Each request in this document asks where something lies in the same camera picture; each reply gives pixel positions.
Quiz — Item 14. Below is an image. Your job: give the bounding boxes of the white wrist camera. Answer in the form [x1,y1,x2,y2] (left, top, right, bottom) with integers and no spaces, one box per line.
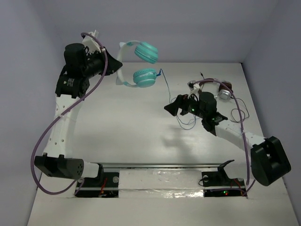
[187,81,200,97]
[81,34,101,54]

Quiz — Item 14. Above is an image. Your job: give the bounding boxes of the black headphone cable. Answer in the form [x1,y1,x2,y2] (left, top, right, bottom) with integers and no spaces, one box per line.
[199,72,250,123]

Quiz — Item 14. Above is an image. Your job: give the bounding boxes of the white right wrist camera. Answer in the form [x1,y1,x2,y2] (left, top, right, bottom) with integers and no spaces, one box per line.
[187,81,200,97]

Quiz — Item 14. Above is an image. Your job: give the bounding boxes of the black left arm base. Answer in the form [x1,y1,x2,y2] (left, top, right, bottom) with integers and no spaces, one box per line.
[75,172,119,198]

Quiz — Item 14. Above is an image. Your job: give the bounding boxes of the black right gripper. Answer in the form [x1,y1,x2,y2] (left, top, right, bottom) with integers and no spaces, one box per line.
[164,91,206,120]

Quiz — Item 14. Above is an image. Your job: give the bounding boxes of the teal cat-ear headphones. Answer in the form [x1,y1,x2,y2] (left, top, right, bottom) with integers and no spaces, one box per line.
[116,40,158,88]

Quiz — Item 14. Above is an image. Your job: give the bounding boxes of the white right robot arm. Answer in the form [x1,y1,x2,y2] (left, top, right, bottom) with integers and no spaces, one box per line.
[164,92,292,186]

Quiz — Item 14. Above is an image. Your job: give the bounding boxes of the brown silver headphones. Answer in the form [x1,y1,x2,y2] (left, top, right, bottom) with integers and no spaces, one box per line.
[214,79,233,101]

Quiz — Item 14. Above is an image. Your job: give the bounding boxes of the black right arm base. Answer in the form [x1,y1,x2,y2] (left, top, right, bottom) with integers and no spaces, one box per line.
[198,160,246,197]

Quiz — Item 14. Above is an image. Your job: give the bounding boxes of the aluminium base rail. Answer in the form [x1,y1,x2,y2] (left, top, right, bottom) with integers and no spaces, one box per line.
[102,163,222,170]

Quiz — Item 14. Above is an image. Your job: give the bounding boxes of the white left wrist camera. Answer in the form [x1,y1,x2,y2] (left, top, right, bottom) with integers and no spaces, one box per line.
[81,34,101,54]

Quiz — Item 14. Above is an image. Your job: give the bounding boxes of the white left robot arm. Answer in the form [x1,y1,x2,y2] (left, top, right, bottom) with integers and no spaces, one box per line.
[31,43,122,186]

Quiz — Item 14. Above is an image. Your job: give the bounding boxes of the blue headphone cable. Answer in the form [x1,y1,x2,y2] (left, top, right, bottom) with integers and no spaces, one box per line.
[155,68,200,130]

